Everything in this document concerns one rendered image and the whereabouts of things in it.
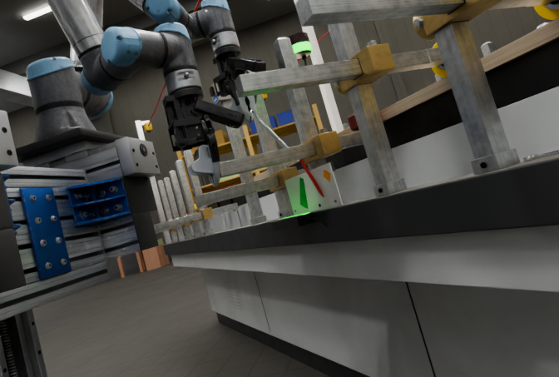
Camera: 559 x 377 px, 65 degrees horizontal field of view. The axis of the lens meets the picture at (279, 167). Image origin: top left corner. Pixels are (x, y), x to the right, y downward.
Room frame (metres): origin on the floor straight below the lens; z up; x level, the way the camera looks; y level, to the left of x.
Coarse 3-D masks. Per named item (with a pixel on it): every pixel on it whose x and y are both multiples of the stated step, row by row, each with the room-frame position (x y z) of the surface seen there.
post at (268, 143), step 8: (256, 104) 1.30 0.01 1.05; (264, 104) 1.31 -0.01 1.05; (256, 112) 1.30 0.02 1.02; (264, 112) 1.31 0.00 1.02; (264, 120) 1.31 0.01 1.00; (256, 128) 1.33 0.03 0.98; (264, 136) 1.30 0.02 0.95; (264, 144) 1.31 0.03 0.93; (272, 144) 1.31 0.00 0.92; (264, 152) 1.32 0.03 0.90; (272, 168) 1.30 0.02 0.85; (280, 168) 1.31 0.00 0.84; (280, 192) 1.30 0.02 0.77; (280, 200) 1.30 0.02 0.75; (288, 200) 1.31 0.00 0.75; (280, 208) 1.32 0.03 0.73; (288, 208) 1.30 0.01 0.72
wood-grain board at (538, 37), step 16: (544, 32) 0.71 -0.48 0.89; (512, 48) 0.76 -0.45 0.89; (528, 48) 0.74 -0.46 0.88; (496, 64) 0.80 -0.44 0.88; (448, 80) 0.90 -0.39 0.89; (416, 96) 1.00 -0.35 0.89; (432, 96) 0.95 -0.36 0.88; (384, 112) 1.11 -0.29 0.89; (400, 112) 1.06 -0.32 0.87; (256, 176) 1.98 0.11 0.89
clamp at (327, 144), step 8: (320, 136) 1.00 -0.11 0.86; (328, 136) 1.01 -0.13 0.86; (336, 136) 1.02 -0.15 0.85; (320, 144) 1.01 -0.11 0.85; (328, 144) 1.01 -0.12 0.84; (336, 144) 1.02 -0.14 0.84; (320, 152) 1.02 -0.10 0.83; (328, 152) 1.01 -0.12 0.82; (336, 152) 1.03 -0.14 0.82; (304, 160) 1.09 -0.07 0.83; (312, 160) 1.06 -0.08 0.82
